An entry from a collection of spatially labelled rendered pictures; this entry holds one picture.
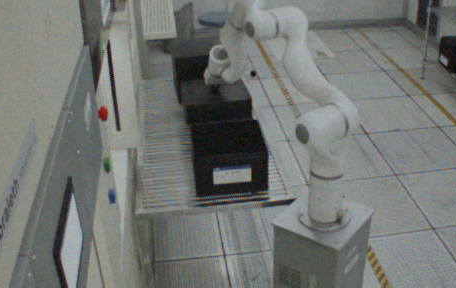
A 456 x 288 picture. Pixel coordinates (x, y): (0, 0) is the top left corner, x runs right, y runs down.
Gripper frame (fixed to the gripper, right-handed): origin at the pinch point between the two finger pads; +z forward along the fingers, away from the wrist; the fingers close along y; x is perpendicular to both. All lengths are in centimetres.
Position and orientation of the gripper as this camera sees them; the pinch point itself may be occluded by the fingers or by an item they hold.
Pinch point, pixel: (214, 85)
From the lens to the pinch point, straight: 257.6
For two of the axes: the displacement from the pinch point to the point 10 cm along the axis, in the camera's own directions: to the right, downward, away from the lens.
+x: 1.4, 9.5, -2.8
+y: -9.9, 1.1, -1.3
